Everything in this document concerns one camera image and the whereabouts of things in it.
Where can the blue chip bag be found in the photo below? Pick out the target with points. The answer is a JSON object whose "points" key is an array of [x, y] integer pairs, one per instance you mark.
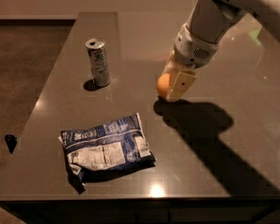
{"points": [[107, 151]]}

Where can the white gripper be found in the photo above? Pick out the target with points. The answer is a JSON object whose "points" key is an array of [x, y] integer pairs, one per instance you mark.
{"points": [[191, 50]]}

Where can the orange fruit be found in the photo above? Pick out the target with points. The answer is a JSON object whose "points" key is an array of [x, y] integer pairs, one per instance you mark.
{"points": [[163, 85]]}

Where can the small black floor object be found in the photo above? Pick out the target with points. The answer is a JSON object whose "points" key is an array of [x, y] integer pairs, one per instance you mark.
{"points": [[11, 141]]}

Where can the silver drink can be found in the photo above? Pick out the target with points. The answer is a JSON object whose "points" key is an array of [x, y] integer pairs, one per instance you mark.
{"points": [[99, 65]]}

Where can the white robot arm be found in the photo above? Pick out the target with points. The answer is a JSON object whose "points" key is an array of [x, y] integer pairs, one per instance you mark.
{"points": [[211, 19]]}

